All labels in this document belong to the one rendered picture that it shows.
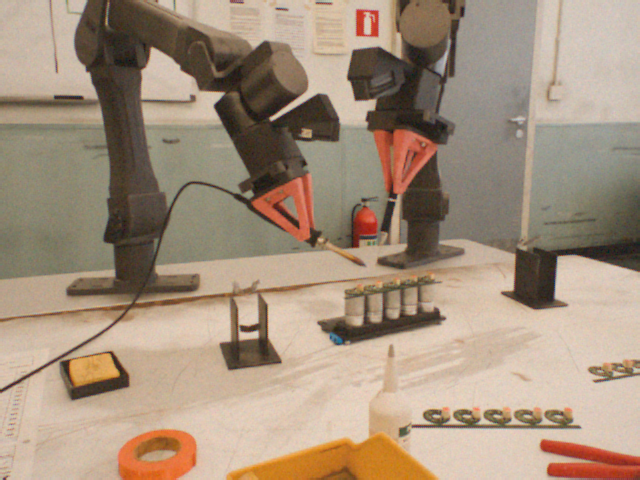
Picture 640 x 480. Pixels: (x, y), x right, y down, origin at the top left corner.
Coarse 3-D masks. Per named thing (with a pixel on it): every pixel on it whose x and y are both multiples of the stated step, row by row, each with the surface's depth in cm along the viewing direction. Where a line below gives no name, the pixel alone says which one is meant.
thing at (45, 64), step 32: (0, 0) 272; (32, 0) 276; (64, 0) 281; (160, 0) 296; (0, 32) 274; (32, 32) 278; (64, 32) 283; (0, 64) 276; (32, 64) 280; (64, 64) 285; (160, 64) 301; (0, 96) 278; (32, 96) 282; (96, 96) 292; (160, 96) 304; (192, 96) 309
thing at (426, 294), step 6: (420, 282) 76; (426, 282) 76; (420, 288) 76; (426, 288) 76; (432, 288) 76; (420, 294) 76; (426, 294) 76; (432, 294) 76; (420, 300) 77; (426, 300) 76; (432, 300) 77; (420, 306) 77; (426, 306) 76; (432, 306) 77
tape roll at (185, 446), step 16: (160, 432) 49; (176, 432) 49; (128, 448) 47; (144, 448) 48; (160, 448) 48; (176, 448) 48; (192, 448) 47; (128, 464) 45; (144, 464) 45; (160, 464) 44; (176, 464) 45; (192, 464) 46
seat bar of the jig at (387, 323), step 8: (424, 312) 76; (432, 312) 77; (384, 320) 73; (392, 320) 73; (400, 320) 74; (408, 320) 75; (416, 320) 75; (344, 328) 71; (352, 328) 70; (360, 328) 71; (368, 328) 72; (376, 328) 72; (384, 328) 73
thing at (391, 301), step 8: (384, 288) 74; (384, 296) 74; (392, 296) 73; (400, 296) 74; (384, 304) 74; (392, 304) 73; (400, 304) 74; (384, 312) 74; (392, 312) 74; (400, 312) 75
